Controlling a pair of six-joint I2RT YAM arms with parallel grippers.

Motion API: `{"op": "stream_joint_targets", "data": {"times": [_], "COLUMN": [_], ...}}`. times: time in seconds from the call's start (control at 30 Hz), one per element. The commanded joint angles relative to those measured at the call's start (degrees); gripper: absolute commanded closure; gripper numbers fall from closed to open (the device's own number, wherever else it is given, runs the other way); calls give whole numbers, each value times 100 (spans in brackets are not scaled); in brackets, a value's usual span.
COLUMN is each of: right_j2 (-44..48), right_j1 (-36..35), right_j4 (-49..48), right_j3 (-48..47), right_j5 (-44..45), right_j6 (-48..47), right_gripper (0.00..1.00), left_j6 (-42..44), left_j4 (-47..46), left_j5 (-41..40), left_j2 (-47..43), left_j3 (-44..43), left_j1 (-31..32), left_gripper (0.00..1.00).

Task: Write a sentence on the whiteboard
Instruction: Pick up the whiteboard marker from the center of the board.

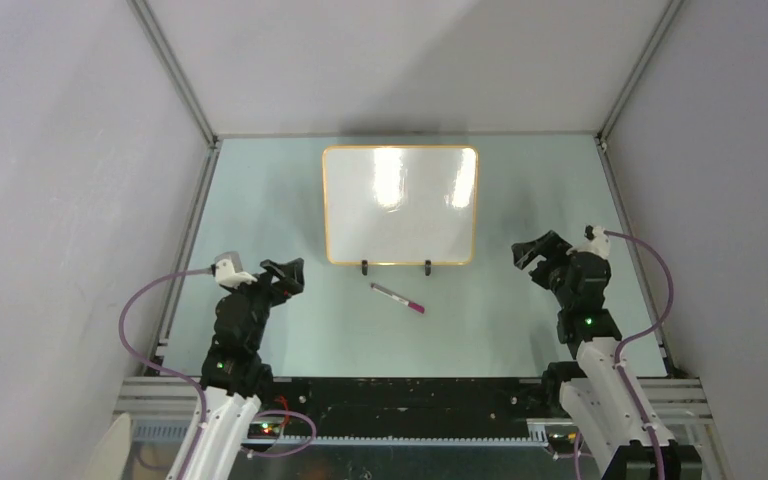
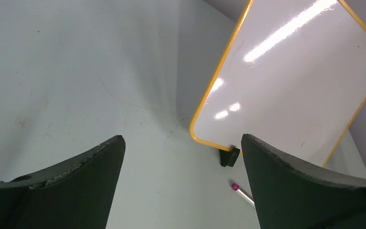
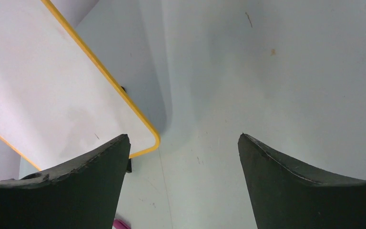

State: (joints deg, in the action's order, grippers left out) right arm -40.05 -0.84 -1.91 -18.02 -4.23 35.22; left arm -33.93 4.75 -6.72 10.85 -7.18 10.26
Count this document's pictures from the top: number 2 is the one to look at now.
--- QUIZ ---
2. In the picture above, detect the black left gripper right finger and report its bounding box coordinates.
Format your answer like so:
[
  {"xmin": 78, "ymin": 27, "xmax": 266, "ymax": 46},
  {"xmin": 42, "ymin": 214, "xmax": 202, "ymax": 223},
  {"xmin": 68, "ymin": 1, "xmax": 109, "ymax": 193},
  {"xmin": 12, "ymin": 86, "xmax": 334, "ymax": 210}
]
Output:
[{"xmin": 241, "ymin": 134, "xmax": 366, "ymax": 229}]

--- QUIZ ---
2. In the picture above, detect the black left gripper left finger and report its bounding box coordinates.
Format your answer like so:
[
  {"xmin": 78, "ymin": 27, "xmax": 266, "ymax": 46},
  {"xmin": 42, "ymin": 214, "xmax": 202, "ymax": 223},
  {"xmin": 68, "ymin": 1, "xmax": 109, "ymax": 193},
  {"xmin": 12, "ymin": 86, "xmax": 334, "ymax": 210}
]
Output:
[{"xmin": 0, "ymin": 135, "xmax": 126, "ymax": 229}]

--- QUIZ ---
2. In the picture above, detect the white marker pen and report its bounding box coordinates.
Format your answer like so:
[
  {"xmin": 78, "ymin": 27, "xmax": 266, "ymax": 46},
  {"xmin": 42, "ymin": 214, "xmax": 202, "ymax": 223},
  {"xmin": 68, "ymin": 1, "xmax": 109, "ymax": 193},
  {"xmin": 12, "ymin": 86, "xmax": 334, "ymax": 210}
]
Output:
[{"xmin": 231, "ymin": 183, "xmax": 255, "ymax": 208}]

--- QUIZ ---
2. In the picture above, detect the yellow framed whiteboard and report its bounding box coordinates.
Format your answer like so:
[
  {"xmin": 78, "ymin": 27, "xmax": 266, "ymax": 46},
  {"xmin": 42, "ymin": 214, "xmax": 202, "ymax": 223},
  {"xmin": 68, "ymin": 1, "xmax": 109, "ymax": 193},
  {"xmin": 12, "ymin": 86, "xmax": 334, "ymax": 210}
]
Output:
[{"xmin": 189, "ymin": 0, "xmax": 366, "ymax": 166}]

